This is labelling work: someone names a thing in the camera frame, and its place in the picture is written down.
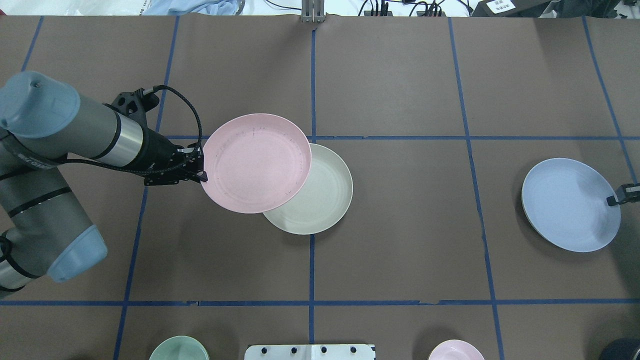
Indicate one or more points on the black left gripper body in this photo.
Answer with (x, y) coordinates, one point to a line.
(159, 151)

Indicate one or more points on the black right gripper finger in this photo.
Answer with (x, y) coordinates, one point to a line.
(626, 193)

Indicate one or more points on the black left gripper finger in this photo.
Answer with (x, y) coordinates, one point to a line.
(193, 176)
(193, 150)

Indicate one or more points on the pink plate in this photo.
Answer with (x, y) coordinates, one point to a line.
(256, 163)

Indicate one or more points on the light blue plate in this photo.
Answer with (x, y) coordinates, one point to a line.
(565, 202)

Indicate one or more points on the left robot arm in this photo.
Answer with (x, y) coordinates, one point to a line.
(46, 124)

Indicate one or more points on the cream plate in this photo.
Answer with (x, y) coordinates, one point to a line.
(323, 200)

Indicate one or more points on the light blue cloth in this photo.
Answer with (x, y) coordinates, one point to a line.
(182, 7)

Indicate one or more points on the dark blue pot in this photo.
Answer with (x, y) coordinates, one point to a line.
(621, 349)

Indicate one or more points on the green bowl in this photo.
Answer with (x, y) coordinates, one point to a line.
(181, 347)

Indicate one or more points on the pink bowl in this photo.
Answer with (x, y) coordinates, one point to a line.
(455, 349)

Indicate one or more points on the black box with label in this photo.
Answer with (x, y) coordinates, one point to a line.
(510, 8)

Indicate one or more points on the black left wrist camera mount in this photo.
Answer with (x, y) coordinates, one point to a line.
(135, 104)

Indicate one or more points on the metal camera stand post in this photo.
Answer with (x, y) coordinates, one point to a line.
(313, 11)

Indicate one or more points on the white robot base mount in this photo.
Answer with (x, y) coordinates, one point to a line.
(349, 351)

